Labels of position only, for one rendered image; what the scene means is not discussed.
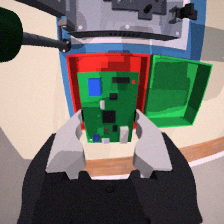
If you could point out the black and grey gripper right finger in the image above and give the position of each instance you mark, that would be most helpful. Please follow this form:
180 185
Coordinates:
157 157

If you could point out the green circuit board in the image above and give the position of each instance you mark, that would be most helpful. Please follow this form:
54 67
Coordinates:
108 101

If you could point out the red bin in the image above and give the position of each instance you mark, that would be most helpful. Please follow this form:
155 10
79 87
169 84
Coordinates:
93 62

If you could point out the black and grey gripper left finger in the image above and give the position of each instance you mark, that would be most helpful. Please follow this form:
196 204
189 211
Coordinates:
59 159

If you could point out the green bin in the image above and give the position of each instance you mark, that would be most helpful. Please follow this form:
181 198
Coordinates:
178 89

